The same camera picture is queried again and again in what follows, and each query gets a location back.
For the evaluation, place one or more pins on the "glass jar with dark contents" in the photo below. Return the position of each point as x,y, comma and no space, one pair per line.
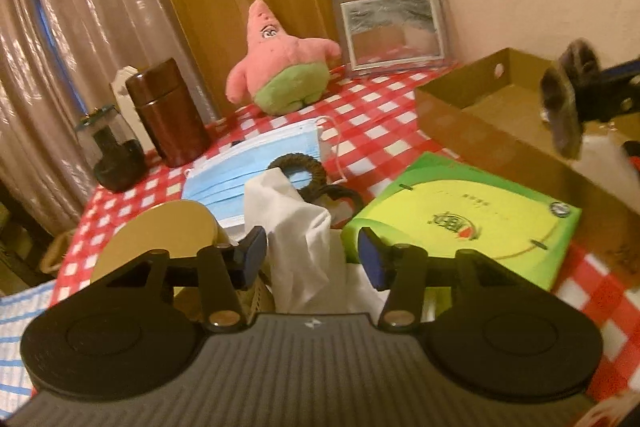
112,152

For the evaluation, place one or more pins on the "round tan container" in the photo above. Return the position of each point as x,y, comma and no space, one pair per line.
160,227

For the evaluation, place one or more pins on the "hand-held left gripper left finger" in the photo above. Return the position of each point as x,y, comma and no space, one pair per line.
252,253

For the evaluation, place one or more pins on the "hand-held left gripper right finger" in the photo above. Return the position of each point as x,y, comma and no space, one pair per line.
372,258

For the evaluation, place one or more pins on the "brown cylindrical canister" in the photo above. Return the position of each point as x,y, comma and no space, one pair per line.
167,112

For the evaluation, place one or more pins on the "green tissue box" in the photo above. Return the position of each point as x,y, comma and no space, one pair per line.
465,217

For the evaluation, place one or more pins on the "pink starfish plush toy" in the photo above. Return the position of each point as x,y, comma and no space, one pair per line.
280,62

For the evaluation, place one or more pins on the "white wooden holder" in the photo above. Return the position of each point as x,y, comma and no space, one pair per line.
121,79

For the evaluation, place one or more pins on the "red checkered tablecloth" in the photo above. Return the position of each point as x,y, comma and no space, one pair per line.
380,117

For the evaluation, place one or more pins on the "woven basket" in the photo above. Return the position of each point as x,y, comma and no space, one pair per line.
55,254

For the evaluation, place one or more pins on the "blue striped cloth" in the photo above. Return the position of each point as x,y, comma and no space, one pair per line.
22,337

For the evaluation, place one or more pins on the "sheer curtain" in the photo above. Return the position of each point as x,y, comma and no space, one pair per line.
75,32

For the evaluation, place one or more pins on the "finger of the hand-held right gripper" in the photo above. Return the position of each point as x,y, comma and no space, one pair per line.
607,102
622,71

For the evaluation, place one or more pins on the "brown cardboard box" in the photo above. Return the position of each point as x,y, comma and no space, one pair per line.
505,117

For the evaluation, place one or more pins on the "clear picture frame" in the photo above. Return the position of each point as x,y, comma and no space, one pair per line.
392,27

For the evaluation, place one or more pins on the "blue face mask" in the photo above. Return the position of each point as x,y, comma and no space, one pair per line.
240,172

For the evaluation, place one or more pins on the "white cloth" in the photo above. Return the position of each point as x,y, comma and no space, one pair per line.
295,227

